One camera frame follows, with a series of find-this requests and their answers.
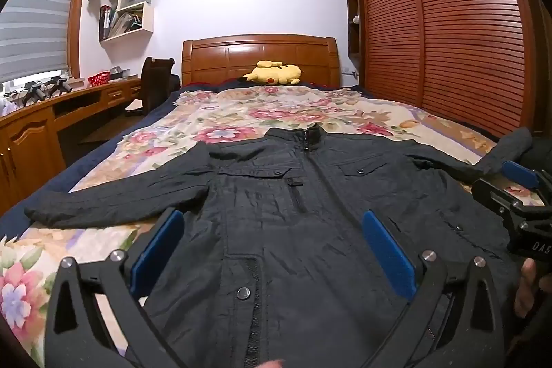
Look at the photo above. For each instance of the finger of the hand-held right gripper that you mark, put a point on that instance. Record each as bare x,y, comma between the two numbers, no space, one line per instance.
496,197
519,174

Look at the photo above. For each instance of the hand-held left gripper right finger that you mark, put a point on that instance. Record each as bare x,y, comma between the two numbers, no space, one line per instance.
388,256

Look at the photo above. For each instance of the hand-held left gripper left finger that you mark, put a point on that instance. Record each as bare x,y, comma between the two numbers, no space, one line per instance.
157,251

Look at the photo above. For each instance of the black jacket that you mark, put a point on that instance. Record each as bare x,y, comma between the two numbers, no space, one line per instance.
280,247

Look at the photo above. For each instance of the person's right hand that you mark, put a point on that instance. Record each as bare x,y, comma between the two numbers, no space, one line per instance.
527,290

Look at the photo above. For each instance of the wooden louvred wardrobe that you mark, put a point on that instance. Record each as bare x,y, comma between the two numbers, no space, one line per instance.
453,27

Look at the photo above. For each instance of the floral blanket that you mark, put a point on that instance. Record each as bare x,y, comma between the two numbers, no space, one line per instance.
241,113

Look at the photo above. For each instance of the dark wooden chair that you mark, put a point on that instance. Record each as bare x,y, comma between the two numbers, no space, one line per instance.
153,85

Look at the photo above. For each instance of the wooden desk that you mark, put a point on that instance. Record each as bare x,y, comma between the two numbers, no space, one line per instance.
26,144

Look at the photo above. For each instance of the red basket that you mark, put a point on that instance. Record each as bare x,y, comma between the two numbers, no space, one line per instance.
99,80

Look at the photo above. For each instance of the grey box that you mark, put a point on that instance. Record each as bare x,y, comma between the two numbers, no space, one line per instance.
118,73

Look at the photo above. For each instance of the wooden bed headboard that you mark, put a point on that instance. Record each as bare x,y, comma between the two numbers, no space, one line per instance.
224,57

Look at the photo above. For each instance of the yellow plush toy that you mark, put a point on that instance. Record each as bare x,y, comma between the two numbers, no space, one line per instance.
276,72

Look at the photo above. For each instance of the black binder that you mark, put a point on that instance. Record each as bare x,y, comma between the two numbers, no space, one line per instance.
104,23

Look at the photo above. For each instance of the grey window blind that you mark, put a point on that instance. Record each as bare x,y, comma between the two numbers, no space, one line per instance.
39,6

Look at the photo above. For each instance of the wall socket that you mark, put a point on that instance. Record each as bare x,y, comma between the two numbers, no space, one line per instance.
351,71

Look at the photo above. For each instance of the white wall shelf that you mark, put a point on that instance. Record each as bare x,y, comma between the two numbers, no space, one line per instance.
146,12

